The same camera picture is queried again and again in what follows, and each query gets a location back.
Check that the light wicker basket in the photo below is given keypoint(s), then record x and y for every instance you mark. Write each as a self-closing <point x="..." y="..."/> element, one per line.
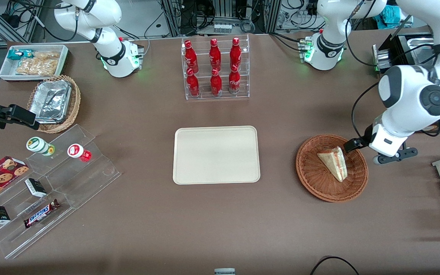
<point x="75" y="103"/>

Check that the green lid yogurt cup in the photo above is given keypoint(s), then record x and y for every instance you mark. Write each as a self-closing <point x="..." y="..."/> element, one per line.
<point x="38" y="145"/>

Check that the clear bag of pastries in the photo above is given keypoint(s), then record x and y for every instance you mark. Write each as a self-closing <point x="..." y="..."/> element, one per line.
<point x="38" y="65"/>

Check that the white rectangular snack bin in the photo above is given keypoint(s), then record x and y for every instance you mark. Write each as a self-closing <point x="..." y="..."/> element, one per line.
<point x="8" y="70"/>

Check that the grey device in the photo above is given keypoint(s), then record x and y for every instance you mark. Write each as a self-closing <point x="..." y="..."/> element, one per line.
<point x="224" y="271"/>

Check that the white terminal block row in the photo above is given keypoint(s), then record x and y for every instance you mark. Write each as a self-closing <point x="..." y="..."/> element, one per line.
<point x="222" y="28"/>

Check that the aluminium foil tray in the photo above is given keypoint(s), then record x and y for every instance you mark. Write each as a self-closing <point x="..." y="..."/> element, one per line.
<point x="50" y="101"/>

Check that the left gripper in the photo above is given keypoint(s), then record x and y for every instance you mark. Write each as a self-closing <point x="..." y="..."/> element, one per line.
<point x="358" y="142"/>

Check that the teal snack packet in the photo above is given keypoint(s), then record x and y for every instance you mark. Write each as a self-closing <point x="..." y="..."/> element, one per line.
<point x="15" y="54"/>

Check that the teal cloth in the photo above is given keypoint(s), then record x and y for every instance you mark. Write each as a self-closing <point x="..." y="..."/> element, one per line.
<point x="388" y="17"/>

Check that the beige plastic serving tray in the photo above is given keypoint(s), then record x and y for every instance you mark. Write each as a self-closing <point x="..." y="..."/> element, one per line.
<point x="216" y="156"/>

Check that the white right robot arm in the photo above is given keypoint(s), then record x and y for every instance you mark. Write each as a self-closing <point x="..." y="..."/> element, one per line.
<point x="117" y="57"/>

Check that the triangular sandwich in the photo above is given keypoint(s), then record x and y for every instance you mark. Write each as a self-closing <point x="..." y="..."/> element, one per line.
<point x="334" y="162"/>

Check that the black food warmer appliance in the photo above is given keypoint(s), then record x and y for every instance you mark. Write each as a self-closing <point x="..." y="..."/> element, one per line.
<point x="405" y="51"/>

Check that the Snickers chocolate bar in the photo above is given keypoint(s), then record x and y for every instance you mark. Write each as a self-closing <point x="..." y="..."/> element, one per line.
<point x="38" y="214"/>

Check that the clear acrylic stepped stand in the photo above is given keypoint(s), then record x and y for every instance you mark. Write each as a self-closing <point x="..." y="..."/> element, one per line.
<point x="86" y="179"/>

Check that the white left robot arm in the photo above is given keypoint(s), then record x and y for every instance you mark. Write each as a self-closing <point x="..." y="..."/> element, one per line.
<point x="414" y="95"/>

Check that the round brown wicker basket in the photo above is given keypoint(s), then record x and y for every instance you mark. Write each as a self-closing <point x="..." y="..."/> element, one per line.
<point x="319" y="183"/>

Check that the red cola bottle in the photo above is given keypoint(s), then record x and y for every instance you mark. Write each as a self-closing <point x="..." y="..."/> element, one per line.
<point x="191" y="57"/>
<point x="235" y="54"/>
<point x="215" y="55"/>
<point x="234" y="82"/>
<point x="193" y="84"/>
<point x="216" y="84"/>

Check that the red lid yogurt cup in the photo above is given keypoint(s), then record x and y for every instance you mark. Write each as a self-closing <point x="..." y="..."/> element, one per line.
<point x="76" y="151"/>

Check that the clear acrylic bottle rack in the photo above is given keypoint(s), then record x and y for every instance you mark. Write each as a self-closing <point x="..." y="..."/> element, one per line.
<point x="224" y="97"/>

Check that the aluminium frame rack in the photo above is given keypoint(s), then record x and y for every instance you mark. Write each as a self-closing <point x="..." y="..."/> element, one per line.
<point x="172" y="19"/>

